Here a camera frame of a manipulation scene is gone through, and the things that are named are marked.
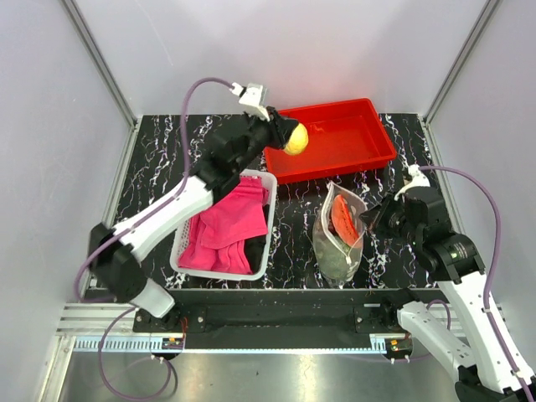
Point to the aluminium frame rail right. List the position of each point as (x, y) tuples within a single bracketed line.
[(477, 31)]

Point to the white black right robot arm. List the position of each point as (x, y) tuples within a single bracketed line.
[(487, 365)]

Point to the yellow fake fruit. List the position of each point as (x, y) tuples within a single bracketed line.
[(298, 141)]

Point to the aluminium frame rail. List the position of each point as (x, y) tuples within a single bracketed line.
[(87, 38), (477, 31)]

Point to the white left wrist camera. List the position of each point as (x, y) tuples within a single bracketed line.
[(251, 97)]

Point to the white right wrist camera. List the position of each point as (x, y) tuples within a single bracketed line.
[(417, 179)]

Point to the white perforated plastic basket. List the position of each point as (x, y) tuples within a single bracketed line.
[(180, 241)]

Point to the green fake vegetable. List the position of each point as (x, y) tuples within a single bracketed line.
[(337, 266)]

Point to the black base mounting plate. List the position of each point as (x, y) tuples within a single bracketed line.
[(280, 321)]

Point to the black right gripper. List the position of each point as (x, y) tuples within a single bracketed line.
[(378, 212)]

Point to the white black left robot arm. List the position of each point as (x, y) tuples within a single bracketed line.
[(115, 254)]

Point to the aluminium frame rail left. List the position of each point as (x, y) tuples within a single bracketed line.
[(87, 38)]

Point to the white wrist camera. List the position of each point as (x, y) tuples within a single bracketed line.
[(417, 179), (251, 97)]

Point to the clear zip top bag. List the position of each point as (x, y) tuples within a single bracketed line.
[(323, 231)]

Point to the red plastic tray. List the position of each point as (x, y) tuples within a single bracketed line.
[(343, 137)]

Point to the black cloth in basket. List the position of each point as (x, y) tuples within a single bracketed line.
[(254, 249)]

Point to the pink cloth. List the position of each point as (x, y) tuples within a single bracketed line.
[(216, 236)]

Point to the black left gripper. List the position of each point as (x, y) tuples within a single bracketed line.
[(280, 128)]

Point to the red fake food piece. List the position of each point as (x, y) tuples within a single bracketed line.
[(342, 221)]

